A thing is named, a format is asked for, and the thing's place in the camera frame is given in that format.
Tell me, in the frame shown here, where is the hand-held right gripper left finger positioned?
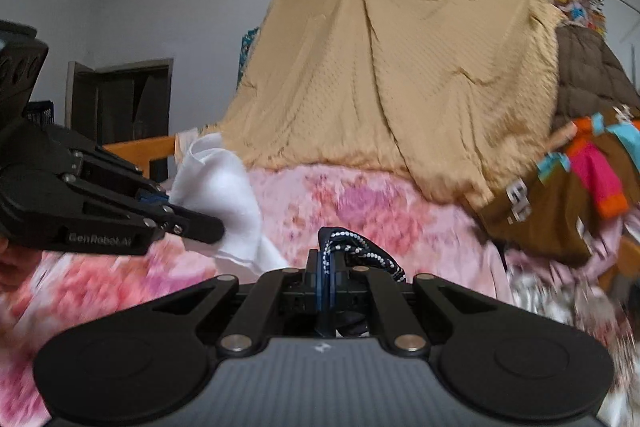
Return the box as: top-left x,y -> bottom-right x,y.
150,252 -> 328,353

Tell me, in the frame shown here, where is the brown quilted blanket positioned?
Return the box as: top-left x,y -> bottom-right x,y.
550,24 -> 640,132

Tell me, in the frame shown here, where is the pink floral bed sheet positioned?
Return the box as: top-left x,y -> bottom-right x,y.
0,162 -> 511,427

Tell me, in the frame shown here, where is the black patterned fabric piece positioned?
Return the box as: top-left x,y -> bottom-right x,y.
318,227 -> 408,285

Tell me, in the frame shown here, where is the dark doorway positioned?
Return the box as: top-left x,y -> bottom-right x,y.
67,58 -> 175,145

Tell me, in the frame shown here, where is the yellow quilt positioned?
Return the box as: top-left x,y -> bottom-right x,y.
200,0 -> 566,208

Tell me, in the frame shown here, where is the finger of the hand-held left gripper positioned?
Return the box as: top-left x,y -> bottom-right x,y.
80,146 -> 170,205
30,176 -> 225,255

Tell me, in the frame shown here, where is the black crate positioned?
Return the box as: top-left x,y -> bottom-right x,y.
22,101 -> 56,125

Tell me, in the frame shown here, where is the white cloth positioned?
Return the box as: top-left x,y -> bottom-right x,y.
170,132 -> 291,270

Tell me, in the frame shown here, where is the brown multicoloured garment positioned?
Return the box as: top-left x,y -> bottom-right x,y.
475,104 -> 640,265

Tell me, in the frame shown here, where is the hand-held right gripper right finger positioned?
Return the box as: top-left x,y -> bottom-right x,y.
327,252 -> 493,353

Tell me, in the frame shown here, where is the teal wall poster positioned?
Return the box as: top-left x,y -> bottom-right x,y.
237,27 -> 261,88

